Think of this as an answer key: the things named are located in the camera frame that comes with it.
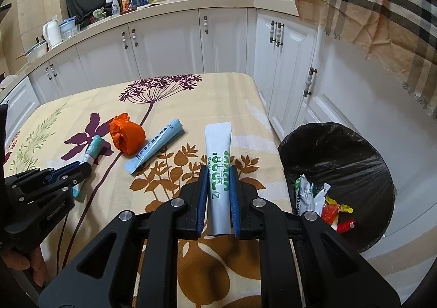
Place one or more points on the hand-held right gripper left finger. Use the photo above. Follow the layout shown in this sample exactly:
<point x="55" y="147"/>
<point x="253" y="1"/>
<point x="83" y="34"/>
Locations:
<point x="203" y="198"/>

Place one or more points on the black lined trash bin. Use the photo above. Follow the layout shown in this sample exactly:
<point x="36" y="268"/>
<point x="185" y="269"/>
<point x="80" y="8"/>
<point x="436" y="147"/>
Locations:
<point x="341" y="157"/>

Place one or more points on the clear container with blue lid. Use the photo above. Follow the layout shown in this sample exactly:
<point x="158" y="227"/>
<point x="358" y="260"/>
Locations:
<point x="69" y="28"/>

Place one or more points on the light blue tube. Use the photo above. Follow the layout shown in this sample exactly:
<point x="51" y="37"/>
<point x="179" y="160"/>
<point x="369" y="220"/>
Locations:
<point x="153" y="147"/>

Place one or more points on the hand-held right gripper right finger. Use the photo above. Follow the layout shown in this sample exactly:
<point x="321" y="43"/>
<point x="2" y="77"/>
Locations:
<point x="234" y="198"/>

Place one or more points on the white tube with green print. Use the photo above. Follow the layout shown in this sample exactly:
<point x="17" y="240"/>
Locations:
<point x="218" y="144"/>

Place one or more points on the white electric kettle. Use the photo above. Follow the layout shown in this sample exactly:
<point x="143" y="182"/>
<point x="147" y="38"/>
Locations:
<point x="53" y="33"/>

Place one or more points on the white bowl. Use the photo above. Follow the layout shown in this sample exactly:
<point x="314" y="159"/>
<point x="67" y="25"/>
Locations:
<point x="36" y="50"/>

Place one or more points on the white dish soap bottle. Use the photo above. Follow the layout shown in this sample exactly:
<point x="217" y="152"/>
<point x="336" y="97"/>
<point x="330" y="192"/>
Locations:
<point x="115" y="5"/>

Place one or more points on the small teal capped tube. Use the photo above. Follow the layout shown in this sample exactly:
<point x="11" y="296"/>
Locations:
<point x="93" y="147"/>

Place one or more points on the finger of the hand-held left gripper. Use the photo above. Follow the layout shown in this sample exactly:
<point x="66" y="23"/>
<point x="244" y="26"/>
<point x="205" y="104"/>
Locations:
<point x="63" y="171"/>
<point x="83" y="171"/>

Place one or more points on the white kitchen cabinet unit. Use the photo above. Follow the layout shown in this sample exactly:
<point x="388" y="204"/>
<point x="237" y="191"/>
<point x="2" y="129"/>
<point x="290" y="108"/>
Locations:
<point x="222" y="41"/>

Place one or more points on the person's left hand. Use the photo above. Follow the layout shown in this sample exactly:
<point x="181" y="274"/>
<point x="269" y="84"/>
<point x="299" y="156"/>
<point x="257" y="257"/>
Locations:
<point x="34" y="267"/>

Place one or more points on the red tube with black cap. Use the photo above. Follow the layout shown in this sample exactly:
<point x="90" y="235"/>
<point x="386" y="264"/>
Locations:
<point x="345" y="226"/>

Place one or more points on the beige kitchen countertop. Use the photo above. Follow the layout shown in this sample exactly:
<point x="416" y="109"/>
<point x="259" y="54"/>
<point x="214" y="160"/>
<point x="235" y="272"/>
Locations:
<point x="205" y="2"/>

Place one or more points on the floral tablecloth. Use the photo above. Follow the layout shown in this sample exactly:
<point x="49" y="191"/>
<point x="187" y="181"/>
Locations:
<point x="187" y="106"/>

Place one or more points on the orange plastic bag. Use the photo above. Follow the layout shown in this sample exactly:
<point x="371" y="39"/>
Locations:
<point x="126" y="135"/>

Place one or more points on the red plastic bag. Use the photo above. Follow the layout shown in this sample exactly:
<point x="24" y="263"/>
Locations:
<point x="328" y="213"/>

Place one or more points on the silver green snack wrapper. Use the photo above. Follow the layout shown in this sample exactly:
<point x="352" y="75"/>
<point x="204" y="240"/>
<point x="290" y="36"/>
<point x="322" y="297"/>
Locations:
<point x="305" y="193"/>

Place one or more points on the plaid cloth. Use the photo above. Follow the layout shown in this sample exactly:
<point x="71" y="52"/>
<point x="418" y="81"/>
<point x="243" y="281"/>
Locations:
<point x="375" y="4"/>

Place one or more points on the silver blue sachet packet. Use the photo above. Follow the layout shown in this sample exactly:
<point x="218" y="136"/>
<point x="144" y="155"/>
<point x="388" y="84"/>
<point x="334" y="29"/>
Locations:
<point x="321" y="197"/>

